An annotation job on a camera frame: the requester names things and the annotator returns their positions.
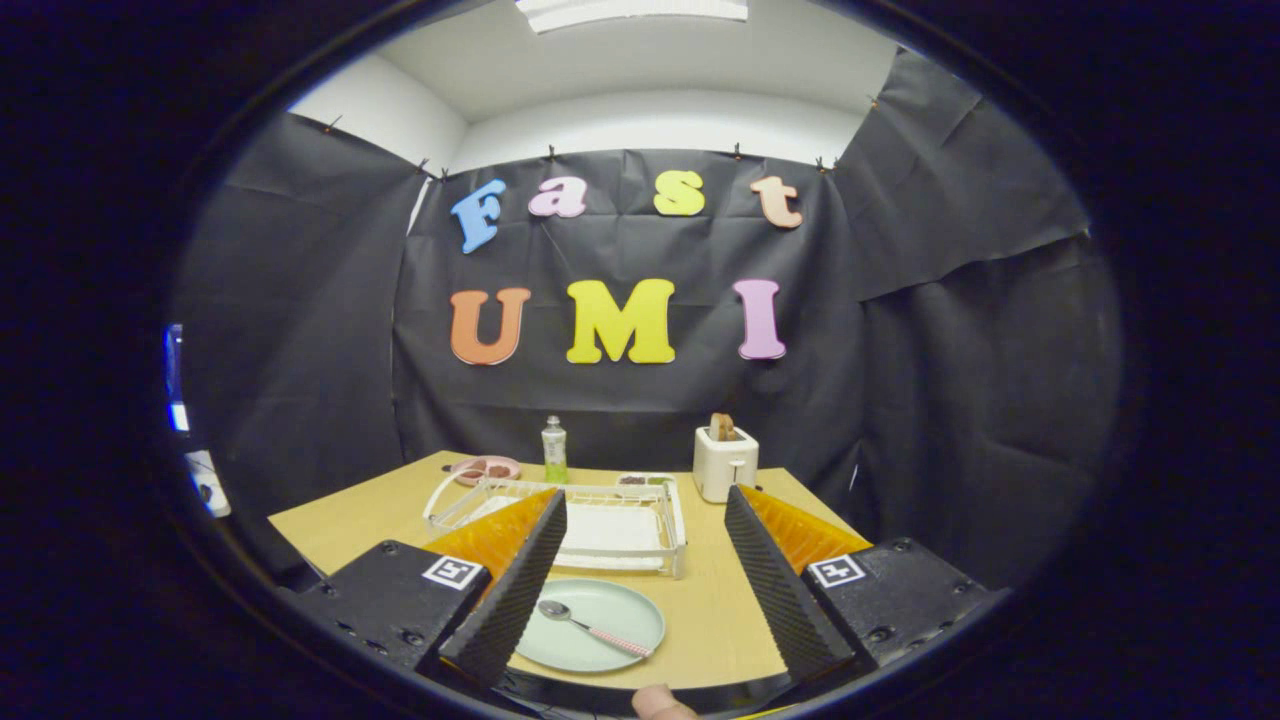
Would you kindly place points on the white tray with food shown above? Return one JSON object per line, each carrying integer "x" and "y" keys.
{"x": 645, "y": 481}

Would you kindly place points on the white device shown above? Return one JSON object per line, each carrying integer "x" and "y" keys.
{"x": 208, "y": 485}

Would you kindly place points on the brown toast slice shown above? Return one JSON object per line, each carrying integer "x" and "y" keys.
{"x": 722, "y": 427}

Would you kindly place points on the black backdrop cloth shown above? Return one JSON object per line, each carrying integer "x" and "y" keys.
{"x": 950, "y": 380}

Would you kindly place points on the blue lit screen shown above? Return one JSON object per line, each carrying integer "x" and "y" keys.
{"x": 175, "y": 380}

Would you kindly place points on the cream toaster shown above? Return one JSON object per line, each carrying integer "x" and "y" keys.
{"x": 725, "y": 465}

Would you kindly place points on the ceiling light panel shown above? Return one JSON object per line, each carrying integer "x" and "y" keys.
{"x": 630, "y": 12}

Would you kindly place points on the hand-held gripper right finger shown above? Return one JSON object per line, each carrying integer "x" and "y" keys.
{"x": 780, "y": 590}

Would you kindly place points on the pale green plate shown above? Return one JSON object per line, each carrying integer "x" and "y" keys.
{"x": 622, "y": 605}

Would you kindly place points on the pink plate with food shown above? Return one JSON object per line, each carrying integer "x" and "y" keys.
{"x": 485, "y": 470}

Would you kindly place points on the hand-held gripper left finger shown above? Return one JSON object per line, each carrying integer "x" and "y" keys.
{"x": 520, "y": 590}

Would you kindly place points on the green liquid clear bottle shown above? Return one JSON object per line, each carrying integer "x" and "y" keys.
{"x": 555, "y": 455}

